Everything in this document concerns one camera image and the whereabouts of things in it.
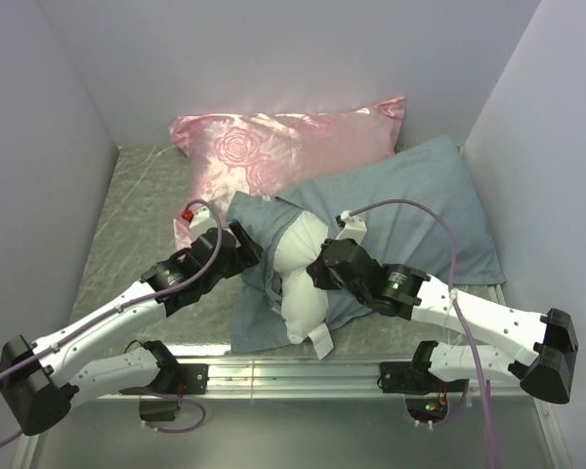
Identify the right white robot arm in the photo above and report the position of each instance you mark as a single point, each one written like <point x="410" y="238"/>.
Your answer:
<point x="534" y="350"/>

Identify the black left controller box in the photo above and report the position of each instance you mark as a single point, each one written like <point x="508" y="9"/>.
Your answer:
<point x="156" y="411"/>

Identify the pink rose satin pillow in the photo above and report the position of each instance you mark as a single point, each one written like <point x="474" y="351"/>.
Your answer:
<point x="262" y="154"/>

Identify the black right controller box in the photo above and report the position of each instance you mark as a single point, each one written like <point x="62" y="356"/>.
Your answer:
<point x="427" y="410"/>

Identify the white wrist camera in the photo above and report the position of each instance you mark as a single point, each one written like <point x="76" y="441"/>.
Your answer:
<point x="199" y="220"/>
<point x="351" y="226"/>

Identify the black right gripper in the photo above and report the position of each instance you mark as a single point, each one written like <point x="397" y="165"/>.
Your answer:
<point x="318" y="272"/>

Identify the aluminium front frame rail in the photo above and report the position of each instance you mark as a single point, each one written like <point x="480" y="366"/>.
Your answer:
<point x="304" y="378"/>

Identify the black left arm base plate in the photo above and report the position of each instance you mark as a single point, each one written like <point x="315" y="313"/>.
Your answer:
<point x="190" y="379"/>

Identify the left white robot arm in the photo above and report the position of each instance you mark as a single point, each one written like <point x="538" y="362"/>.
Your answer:
<point x="42" y="380"/>

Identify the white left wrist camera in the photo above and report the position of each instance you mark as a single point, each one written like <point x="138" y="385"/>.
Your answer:
<point x="199" y="220"/>

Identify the white pillow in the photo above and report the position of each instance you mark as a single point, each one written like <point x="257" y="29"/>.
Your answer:
<point x="303" y="306"/>

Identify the black controller box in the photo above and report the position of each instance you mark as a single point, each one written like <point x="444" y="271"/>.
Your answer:
<point x="156" y="411"/>
<point x="427" y="410"/>

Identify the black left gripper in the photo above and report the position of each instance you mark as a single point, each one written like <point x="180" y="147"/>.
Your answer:
<point x="248" y="253"/>

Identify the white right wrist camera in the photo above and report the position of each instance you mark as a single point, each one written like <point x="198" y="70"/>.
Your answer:
<point x="351" y="226"/>

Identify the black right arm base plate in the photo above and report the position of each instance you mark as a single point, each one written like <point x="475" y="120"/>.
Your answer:
<point x="414" y="379"/>

